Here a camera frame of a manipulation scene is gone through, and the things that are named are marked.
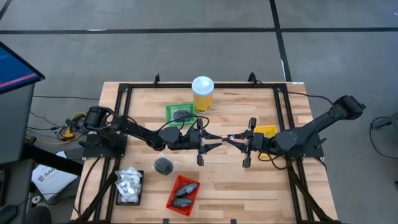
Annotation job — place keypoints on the gray monitor cart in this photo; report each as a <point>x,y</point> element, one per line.
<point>15,124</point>

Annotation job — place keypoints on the gray silicone travel bottle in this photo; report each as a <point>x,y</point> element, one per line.
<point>186,189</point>
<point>183,203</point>

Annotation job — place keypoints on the white paper booklet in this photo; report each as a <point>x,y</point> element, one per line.
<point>49,182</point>

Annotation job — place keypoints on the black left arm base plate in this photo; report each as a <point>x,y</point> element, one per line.
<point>93,152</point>

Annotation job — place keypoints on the monitor with blue screen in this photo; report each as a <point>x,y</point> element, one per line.
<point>15,71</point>

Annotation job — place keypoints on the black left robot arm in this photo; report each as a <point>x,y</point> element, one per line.
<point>136,132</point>

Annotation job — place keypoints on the black plastic basket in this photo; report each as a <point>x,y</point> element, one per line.
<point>118,201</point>

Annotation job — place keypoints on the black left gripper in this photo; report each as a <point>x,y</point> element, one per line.
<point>192,140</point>

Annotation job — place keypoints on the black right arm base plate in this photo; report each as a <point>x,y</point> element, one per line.
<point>312,152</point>

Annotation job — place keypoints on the green plastic basket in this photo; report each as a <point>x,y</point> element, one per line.
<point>168,109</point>

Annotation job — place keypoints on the yellow wipes canister white lid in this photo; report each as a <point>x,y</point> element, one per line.
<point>202,90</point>

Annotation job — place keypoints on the black cart leg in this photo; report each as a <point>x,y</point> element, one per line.
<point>53,160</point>

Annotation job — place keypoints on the yellow plastic basket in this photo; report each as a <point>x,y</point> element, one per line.
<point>269,130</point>

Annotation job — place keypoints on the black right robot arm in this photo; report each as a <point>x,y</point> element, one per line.
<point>320,119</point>

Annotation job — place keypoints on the gray stand foot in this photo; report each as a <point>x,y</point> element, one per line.
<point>385,122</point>

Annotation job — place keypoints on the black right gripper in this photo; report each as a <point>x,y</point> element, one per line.
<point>259,141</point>

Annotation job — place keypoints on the red plastic basket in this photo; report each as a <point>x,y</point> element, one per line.
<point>178,211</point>

